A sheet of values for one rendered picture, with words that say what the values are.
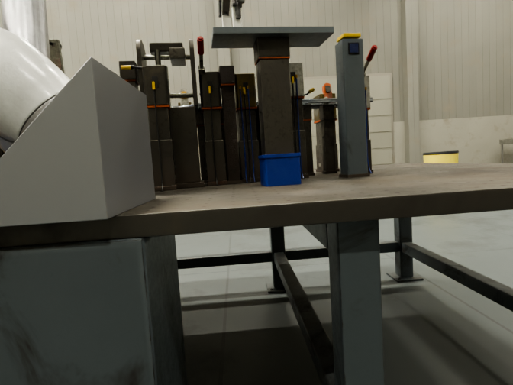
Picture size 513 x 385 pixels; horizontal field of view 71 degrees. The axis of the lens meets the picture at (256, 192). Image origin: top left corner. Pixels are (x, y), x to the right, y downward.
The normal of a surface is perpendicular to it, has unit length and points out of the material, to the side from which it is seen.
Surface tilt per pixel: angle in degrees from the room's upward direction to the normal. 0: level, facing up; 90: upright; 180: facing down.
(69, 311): 90
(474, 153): 90
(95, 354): 90
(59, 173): 90
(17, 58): 62
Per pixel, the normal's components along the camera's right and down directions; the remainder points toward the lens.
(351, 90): 0.16, 0.07
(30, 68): 0.49, -0.42
